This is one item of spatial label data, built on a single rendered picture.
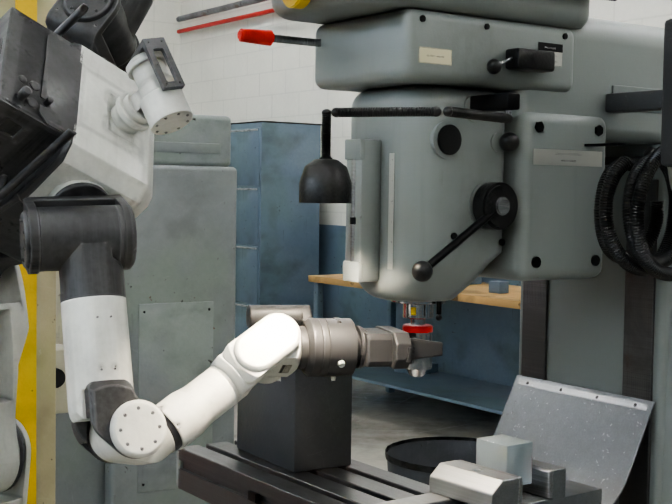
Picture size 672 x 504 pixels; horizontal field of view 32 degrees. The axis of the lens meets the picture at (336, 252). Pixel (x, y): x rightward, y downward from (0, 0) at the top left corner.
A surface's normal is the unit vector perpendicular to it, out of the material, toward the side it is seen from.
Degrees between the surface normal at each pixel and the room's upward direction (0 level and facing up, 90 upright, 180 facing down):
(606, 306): 90
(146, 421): 75
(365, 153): 90
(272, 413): 90
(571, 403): 63
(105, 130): 59
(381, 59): 90
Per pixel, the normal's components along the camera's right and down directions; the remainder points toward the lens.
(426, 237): 0.11, 0.05
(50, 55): 0.72, -0.48
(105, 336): 0.47, -0.22
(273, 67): -0.82, 0.02
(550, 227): 0.57, 0.05
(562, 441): -0.73, -0.44
